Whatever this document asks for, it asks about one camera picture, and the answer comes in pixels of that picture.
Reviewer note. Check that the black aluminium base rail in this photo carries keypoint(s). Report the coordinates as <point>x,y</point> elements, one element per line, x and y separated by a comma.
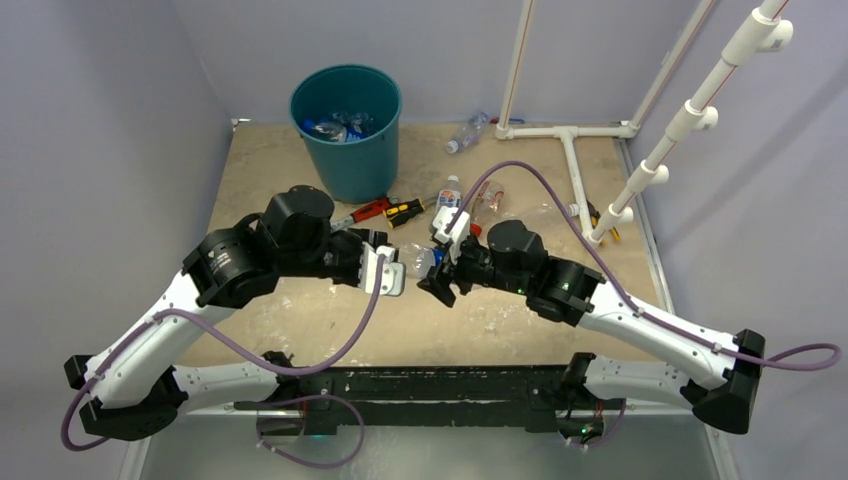
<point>538,398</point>

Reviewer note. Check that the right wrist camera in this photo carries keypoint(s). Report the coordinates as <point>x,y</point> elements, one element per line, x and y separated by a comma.
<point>454,225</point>

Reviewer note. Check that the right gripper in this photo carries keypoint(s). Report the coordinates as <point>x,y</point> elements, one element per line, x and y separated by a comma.
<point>439,279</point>

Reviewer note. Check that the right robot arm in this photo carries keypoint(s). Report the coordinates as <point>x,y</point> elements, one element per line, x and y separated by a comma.
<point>714,374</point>

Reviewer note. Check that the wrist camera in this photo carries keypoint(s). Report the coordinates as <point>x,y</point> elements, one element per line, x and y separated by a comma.
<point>381,271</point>
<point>454,225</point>

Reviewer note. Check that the red-cap clear bottle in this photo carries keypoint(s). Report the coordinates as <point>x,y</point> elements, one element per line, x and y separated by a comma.
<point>485,206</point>

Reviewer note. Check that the clear bottle by back wall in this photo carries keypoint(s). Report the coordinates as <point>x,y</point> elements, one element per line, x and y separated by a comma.
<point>468,133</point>

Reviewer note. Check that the red-handled adjustable wrench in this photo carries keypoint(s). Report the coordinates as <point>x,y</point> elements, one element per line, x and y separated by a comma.
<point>370,210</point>

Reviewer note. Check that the small Pepsi bottle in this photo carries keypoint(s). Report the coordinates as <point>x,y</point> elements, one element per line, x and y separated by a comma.
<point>419,259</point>
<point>329,131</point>

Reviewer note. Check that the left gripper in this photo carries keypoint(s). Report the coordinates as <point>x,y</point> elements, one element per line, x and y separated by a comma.
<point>358,237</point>

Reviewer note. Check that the yellow black handled screwdriver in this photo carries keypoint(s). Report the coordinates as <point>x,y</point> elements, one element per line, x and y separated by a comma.
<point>401,213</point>

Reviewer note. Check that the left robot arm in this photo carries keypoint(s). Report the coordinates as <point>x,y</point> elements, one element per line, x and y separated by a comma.
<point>136,387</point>

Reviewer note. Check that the white-label clear bottle white cap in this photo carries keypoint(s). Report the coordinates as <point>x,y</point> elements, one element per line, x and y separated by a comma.
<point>449,195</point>

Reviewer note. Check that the clear bottle near pipe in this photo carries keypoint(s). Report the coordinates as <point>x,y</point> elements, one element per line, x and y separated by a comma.
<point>540,218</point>

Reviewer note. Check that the teal plastic bin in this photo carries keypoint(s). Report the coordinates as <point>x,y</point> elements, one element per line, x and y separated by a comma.
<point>356,172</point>

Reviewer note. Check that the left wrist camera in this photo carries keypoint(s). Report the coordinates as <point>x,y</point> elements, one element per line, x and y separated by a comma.
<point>381,271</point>

